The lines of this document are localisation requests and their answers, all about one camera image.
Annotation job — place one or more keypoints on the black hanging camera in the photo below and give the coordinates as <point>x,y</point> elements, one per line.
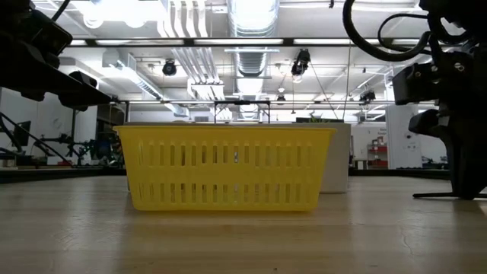
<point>301,61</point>

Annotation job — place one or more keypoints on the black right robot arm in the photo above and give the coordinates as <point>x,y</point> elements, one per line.
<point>464,15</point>

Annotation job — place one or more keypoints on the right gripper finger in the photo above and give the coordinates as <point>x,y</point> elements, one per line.
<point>451,160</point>
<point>472,163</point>

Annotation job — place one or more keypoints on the black round ceiling camera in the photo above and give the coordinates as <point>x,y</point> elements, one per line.
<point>169,68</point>

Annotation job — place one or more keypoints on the black background robot arm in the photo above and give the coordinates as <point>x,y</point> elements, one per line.
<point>95,150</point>

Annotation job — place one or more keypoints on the yellow plastic basket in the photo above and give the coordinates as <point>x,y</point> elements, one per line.
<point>224,198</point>

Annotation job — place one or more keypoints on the red storage rack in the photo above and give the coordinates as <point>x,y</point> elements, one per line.
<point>378,161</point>

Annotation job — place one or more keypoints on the silver ventilation duct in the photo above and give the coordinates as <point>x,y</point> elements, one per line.
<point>253,23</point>

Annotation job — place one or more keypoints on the white ceiling air duct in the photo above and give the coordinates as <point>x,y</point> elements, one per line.
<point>131,74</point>

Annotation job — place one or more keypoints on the white plastic bin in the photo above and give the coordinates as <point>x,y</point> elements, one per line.
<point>338,160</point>

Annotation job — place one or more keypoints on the dark background monitor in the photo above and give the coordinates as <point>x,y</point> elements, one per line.
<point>23,133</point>

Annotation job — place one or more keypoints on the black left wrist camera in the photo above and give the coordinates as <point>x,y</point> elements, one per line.
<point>45,36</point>

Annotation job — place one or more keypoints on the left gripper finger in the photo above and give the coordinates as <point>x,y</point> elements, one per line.
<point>45,76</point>
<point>85,79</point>

